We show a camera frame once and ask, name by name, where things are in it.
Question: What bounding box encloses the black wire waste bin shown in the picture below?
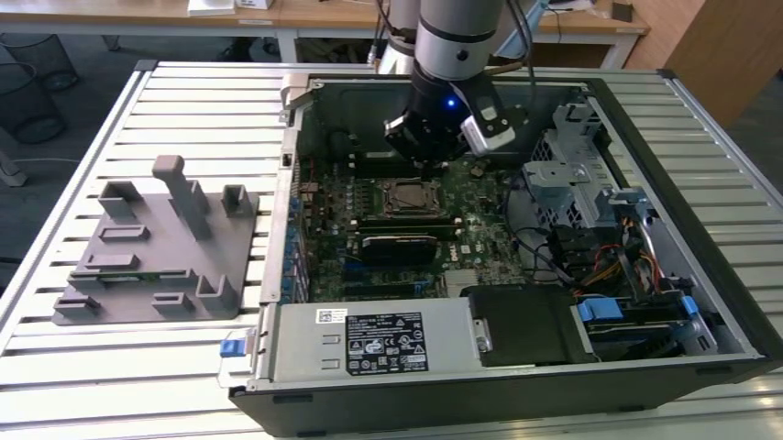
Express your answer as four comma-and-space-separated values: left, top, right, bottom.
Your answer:
0, 62, 67, 144
0, 34, 81, 91

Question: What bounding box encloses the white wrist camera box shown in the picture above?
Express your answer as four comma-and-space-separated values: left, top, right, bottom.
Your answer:
457, 80, 531, 155

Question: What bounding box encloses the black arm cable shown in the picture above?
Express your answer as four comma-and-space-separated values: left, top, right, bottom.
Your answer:
505, 0, 541, 93

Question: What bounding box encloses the silver chipset heat sink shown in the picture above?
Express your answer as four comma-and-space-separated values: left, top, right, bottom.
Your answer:
445, 269, 483, 295

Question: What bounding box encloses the silver power supply unit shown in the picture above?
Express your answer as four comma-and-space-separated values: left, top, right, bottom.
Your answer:
247, 302, 485, 384

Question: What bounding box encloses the black plastic shroud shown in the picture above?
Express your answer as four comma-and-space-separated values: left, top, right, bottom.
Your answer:
459, 283, 593, 368

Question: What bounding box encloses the open black PC case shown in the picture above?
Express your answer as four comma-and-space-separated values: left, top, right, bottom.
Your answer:
217, 68, 774, 439

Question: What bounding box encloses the metal socket cover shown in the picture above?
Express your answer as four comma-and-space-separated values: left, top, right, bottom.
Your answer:
385, 180, 441, 214

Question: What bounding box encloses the black expansion slot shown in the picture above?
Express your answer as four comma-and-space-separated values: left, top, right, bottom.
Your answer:
343, 284, 419, 298

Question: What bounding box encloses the green motherboard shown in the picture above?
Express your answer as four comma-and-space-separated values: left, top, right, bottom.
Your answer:
291, 153, 538, 304

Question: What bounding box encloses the coloured power wire bundle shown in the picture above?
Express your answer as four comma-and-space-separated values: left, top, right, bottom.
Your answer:
571, 219, 666, 297

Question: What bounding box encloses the grey parts rack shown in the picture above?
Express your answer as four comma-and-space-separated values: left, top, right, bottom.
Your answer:
53, 154, 259, 327

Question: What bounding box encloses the low profile graphics card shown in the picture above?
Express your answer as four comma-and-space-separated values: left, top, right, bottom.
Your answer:
359, 234, 441, 268

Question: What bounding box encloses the green RAM stick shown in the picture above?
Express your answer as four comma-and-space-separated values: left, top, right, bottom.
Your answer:
358, 219, 462, 240

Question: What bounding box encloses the disk bay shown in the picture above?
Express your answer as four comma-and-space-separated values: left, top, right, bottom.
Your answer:
574, 292, 721, 366

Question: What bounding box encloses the wooden cabinet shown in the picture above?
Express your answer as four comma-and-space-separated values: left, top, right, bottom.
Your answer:
627, 0, 783, 127

